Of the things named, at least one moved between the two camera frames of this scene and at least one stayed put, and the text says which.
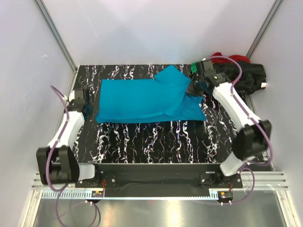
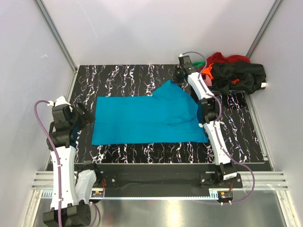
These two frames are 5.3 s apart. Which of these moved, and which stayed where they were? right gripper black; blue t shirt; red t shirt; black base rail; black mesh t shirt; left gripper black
Moved: blue t shirt; left gripper black; right gripper black
Stayed: black mesh t shirt; red t shirt; black base rail
